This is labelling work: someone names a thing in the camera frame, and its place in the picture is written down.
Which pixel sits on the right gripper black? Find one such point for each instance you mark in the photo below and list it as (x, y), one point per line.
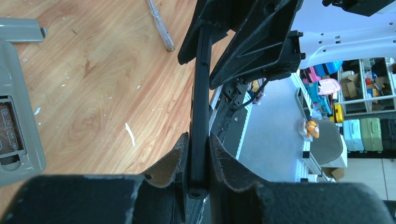
(264, 44)

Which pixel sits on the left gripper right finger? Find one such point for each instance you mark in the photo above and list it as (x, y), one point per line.
(239, 196)

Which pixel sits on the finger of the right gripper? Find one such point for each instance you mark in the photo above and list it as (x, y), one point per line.
(215, 14)

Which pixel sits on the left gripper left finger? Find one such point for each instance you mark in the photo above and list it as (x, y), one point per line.
(155, 196)

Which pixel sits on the black remote control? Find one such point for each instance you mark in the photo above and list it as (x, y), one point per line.
(199, 129)

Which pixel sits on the grey remote control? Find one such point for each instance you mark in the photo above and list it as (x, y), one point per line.
(21, 152)

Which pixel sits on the grey battery cover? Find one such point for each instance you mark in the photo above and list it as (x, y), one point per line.
(17, 30)

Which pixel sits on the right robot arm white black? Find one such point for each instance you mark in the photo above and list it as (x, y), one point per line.
(339, 30)

